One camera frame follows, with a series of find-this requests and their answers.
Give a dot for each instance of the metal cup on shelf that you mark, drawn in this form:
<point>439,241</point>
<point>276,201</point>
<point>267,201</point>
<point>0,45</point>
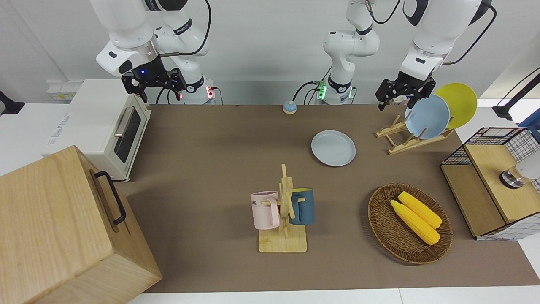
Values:
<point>511,178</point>

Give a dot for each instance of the blue object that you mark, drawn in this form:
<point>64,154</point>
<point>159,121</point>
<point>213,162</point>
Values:
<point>532,124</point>

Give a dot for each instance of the wooden mug tree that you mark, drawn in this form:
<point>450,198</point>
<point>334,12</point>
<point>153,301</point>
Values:
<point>283,242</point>

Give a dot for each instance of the yellow corn cob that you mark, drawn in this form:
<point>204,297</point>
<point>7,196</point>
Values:
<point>419,209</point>
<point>415,223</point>

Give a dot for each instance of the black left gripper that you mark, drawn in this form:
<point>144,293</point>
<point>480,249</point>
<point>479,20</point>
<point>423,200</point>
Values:
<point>407,86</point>

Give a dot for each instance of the brown wicker basket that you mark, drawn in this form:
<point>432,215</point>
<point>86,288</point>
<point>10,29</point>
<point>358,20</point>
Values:
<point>388,228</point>

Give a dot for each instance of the small blue dome bell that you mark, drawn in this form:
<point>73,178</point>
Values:
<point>289,107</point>

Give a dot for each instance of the brown table mat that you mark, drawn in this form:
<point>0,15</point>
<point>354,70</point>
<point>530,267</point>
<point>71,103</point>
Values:
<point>211,169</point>

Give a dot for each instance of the black clamp mount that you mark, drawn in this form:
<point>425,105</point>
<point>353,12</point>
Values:
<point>8,105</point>

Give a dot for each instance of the pink mug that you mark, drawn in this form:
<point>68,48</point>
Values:
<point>263,213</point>

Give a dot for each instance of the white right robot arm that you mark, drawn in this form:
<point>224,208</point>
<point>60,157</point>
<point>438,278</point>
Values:
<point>126,25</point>

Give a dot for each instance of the white toaster oven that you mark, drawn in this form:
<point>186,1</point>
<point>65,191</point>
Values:
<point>97,118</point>

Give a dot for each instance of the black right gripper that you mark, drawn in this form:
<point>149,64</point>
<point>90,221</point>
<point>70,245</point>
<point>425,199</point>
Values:
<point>152,76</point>

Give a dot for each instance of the gray plate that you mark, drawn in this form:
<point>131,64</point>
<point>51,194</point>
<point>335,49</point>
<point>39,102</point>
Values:
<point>333,148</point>

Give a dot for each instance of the wooden plate rack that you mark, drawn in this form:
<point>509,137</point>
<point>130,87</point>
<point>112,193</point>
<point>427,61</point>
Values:
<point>405,145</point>

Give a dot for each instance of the dark blue mug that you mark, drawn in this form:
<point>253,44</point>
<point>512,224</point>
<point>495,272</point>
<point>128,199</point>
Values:
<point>304,209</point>

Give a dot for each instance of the yellow plate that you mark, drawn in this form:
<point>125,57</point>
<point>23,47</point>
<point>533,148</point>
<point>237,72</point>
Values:
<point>462,101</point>

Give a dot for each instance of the light blue plate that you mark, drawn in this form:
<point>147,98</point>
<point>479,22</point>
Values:
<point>428,118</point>

